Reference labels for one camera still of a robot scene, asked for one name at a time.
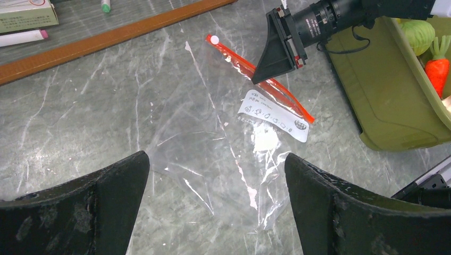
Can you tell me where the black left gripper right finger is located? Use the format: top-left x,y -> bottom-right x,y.
285,153 -> 450,254

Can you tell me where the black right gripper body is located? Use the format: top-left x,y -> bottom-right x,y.
271,1 -> 437,67

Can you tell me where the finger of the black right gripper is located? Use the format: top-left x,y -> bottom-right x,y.
252,13 -> 295,84

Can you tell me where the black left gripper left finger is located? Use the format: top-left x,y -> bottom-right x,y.
1,151 -> 150,254

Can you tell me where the clear zip bag orange zipper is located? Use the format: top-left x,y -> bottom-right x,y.
149,33 -> 316,255

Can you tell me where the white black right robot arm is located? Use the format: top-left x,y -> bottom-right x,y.
252,1 -> 450,84

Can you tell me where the olive green plastic bin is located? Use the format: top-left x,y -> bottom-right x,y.
326,17 -> 450,151

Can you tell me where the green toy cabbage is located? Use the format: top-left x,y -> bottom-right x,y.
400,20 -> 436,56

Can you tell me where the orange toy carrot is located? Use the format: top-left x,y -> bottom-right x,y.
425,35 -> 450,99

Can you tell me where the white toy mushroom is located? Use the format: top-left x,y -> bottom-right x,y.
442,96 -> 451,113

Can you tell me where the wooden three-tier shelf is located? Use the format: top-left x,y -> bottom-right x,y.
1,0 -> 235,86

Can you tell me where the green capped white marker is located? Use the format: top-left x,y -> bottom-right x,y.
101,0 -> 111,13

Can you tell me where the pink capped white marker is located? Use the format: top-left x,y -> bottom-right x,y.
1,29 -> 48,47

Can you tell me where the green white box bottom shelf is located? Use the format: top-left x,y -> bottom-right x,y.
1,0 -> 59,33

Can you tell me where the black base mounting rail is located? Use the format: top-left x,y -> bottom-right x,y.
392,157 -> 450,209

